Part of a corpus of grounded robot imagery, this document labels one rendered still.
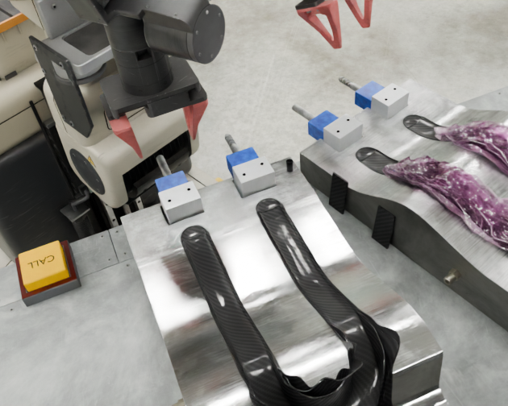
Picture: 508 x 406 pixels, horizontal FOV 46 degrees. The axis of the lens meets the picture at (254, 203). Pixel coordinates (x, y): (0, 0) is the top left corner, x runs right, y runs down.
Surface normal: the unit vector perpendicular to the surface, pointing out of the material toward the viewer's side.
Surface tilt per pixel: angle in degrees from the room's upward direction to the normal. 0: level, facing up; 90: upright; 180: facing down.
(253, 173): 0
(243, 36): 0
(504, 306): 90
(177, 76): 1
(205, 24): 89
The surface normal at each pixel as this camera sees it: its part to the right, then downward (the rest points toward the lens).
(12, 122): 0.71, 0.48
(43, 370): -0.08, -0.66
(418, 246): -0.76, 0.52
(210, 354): -0.26, -0.90
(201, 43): 0.87, 0.30
